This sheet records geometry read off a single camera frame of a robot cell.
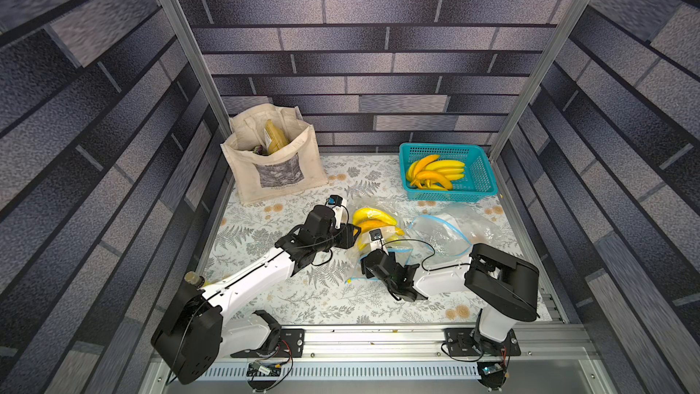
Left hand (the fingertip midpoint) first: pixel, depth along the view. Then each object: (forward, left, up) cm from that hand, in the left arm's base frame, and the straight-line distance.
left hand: (356, 229), depth 81 cm
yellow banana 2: (+33, -36, -6) cm, 49 cm away
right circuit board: (-33, -38, -17) cm, 53 cm away
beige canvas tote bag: (+24, +21, +1) cm, 32 cm away
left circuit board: (-34, +25, -16) cm, 45 cm away
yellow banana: (+31, -22, -8) cm, 39 cm away
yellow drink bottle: (-15, +44, 0) cm, 47 cm away
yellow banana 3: (+30, -40, -9) cm, 51 cm away
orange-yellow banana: (+34, -26, -6) cm, 43 cm away
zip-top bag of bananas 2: (0, -29, -2) cm, 29 cm away
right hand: (0, -4, -13) cm, 13 cm away
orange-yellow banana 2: (+27, -29, -5) cm, 40 cm away
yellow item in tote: (+32, +28, +8) cm, 43 cm away
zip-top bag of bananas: (+9, -13, -9) cm, 19 cm away
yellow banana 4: (+26, -31, -12) cm, 42 cm away
